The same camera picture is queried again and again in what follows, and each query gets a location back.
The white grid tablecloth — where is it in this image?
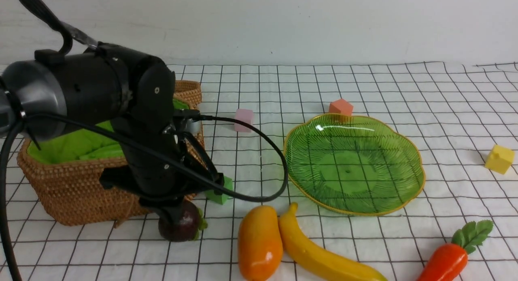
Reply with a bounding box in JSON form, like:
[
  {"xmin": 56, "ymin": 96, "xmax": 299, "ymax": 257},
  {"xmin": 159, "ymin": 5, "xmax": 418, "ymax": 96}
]
[{"xmin": 6, "ymin": 62, "xmax": 517, "ymax": 281}]

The yellow foam cube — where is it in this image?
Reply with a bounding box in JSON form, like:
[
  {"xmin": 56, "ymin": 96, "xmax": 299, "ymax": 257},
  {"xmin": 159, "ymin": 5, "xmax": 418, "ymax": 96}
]
[{"xmin": 484, "ymin": 145, "xmax": 516, "ymax": 175}]

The orange toy mango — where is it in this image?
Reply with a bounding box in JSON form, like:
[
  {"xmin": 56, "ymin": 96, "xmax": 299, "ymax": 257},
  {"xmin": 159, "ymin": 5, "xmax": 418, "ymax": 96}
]
[{"xmin": 238, "ymin": 205, "xmax": 284, "ymax": 281}]

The green glass leaf plate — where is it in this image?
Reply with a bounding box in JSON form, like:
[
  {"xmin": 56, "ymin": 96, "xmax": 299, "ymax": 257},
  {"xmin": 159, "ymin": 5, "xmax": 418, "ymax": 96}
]
[{"xmin": 284, "ymin": 113, "xmax": 426, "ymax": 216}]

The pink foam cube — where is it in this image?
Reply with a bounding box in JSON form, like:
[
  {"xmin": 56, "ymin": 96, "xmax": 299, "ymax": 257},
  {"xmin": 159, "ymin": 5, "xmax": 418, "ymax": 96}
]
[{"xmin": 234, "ymin": 108, "xmax": 254, "ymax": 133}]

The dark purple toy mangosteen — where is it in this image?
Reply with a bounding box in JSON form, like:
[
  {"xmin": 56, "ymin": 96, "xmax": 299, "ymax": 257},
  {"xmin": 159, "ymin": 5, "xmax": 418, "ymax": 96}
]
[{"xmin": 158, "ymin": 200, "xmax": 208, "ymax": 243}]

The wicker basket green lining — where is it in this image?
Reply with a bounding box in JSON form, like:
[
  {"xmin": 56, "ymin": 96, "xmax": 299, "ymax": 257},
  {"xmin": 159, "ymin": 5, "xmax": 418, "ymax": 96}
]
[{"xmin": 17, "ymin": 80, "xmax": 205, "ymax": 227}]

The orange foam cube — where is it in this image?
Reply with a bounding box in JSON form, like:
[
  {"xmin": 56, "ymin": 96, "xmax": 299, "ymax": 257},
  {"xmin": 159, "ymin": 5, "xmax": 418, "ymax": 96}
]
[{"xmin": 328, "ymin": 98, "xmax": 354, "ymax": 116}]

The orange toy carrot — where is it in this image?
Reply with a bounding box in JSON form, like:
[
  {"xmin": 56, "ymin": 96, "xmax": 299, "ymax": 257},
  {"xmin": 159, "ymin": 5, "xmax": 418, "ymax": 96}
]
[{"xmin": 417, "ymin": 220, "xmax": 494, "ymax": 281}]

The yellow toy banana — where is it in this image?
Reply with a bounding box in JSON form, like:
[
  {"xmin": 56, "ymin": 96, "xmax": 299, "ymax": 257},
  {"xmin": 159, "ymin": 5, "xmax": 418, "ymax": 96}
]
[{"xmin": 278, "ymin": 203, "xmax": 387, "ymax": 281}]

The green foam cube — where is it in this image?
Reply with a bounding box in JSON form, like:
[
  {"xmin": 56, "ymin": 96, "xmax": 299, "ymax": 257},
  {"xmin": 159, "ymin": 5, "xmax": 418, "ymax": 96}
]
[{"xmin": 206, "ymin": 176, "xmax": 234, "ymax": 205}]

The black cable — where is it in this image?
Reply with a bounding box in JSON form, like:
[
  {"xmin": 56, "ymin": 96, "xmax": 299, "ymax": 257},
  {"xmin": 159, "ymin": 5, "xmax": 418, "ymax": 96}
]
[{"xmin": 0, "ymin": 111, "xmax": 289, "ymax": 281}]

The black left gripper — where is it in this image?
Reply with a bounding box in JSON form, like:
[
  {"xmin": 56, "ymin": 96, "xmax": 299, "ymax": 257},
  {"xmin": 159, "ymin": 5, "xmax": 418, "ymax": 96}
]
[{"xmin": 99, "ymin": 109, "xmax": 225, "ymax": 235}]

